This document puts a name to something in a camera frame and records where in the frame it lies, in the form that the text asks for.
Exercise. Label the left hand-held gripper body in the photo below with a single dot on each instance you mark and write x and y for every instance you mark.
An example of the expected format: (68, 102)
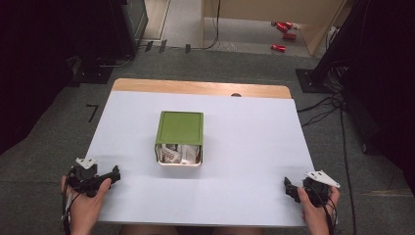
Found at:
(85, 178)

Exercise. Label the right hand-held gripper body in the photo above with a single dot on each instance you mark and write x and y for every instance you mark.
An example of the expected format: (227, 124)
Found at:
(318, 189)

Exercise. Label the green lid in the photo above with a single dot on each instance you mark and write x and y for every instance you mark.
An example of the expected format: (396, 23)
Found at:
(180, 128)

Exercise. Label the person's right hand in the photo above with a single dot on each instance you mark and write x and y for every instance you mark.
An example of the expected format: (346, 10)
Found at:
(314, 217)

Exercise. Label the person's left hand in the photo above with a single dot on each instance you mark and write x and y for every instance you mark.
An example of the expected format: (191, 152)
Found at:
(85, 209)

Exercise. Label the white table sheet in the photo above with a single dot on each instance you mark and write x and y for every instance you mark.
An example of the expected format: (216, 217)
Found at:
(248, 153)

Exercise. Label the crumpled white paper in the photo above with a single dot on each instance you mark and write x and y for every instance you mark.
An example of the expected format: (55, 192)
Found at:
(177, 153)

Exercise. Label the black stand base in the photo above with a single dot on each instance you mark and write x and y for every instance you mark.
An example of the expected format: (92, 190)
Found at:
(91, 73)

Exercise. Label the wooden table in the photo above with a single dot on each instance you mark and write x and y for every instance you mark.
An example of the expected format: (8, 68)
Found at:
(195, 87)

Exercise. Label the black tape strip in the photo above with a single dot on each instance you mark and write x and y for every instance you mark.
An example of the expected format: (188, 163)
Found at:
(148, 46)
(187, 48)
(162, 46)

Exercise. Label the black stand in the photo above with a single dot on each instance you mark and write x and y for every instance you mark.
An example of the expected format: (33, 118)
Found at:
(329, 58)

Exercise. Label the red can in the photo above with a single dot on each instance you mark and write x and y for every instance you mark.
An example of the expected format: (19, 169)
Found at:
(289, 36)
(288, 24)
(278, 48)
(281, 27)

